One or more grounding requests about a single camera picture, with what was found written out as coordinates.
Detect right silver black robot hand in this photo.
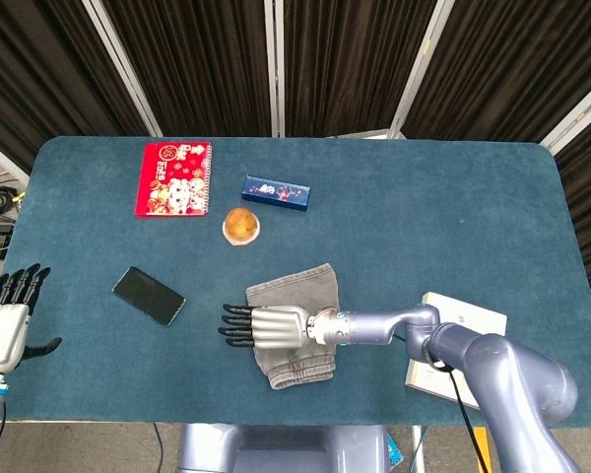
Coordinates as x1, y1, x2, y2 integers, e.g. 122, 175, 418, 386
218, 304, 311, 351

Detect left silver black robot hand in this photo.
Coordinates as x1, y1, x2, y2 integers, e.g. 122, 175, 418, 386
0, 263, 63, 374

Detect grey shorts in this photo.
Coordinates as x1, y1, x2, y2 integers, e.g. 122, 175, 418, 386
245, 262, 340, 390

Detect muffin in clear cup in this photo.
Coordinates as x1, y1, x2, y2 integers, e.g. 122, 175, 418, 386
222, 207, 263, 247

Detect grey-blue robot torso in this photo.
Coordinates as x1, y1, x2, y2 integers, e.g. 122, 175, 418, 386
175, 423, 390, 473

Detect black smartphone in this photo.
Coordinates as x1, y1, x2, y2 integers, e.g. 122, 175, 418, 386
111, 265, 187, 328

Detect dark blue rectangular box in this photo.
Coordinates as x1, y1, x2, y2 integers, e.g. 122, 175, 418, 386
240, 173, 311, 214

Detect red spiral notebook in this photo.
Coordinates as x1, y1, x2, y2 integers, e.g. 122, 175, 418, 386
134, 141, 213, 220

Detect white table leg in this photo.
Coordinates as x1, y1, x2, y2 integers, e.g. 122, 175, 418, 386
410, 425, 424, 473

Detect white book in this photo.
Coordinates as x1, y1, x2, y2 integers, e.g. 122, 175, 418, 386
404, 291, 508, 410

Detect yellow floor tape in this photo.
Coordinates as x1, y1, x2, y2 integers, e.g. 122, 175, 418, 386
473, 426, 492, 473

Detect thin black floor cable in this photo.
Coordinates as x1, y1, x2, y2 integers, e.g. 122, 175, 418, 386
151, 422, 166, 473

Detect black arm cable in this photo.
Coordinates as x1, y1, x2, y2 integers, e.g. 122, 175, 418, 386
425, 343, 490, 473

